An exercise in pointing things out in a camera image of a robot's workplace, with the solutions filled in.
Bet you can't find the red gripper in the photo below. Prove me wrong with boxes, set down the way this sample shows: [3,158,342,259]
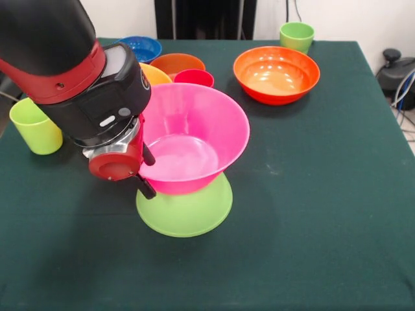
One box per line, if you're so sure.
[88,117,158,200]

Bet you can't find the green bowl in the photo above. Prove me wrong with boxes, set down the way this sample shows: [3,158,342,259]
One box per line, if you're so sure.
[136,171,234,238]

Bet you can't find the pink bowl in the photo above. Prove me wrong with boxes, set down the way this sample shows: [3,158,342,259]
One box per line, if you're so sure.
[138,82,251,196]

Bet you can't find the large yellow-orange bowl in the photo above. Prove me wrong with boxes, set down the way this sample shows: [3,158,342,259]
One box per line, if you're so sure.
[138,62,173,87]

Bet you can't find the magenta red cup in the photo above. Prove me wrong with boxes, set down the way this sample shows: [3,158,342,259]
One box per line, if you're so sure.
[174,69,215,89]

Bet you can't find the small orange-red bowl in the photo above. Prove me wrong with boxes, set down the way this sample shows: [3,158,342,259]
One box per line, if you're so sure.
[149,52,206,82]

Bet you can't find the lime yellow cup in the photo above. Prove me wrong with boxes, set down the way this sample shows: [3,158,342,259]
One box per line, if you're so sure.
[9,97,64,156]

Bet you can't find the blue bowl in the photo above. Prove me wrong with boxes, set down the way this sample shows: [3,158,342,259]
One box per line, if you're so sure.
[115,36,163,64]

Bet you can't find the dark green tablecloth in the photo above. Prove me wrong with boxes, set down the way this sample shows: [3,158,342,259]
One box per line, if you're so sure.
[0,38,415,311]

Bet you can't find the wide orange-red bowl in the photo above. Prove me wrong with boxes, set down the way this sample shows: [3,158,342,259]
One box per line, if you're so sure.
[233,45,321,106]

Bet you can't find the green cup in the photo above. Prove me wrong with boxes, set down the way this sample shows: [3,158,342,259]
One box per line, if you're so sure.
[279,21,316,54]

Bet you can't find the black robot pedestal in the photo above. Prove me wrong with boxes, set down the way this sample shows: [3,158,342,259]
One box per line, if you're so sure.
[154,0,257,40]

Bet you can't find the black wall cable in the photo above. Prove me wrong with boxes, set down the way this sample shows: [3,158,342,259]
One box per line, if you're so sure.
[283,0,303,25]

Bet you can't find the tangle of floor cables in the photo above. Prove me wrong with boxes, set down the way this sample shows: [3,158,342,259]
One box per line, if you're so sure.
[390,69,415,143]

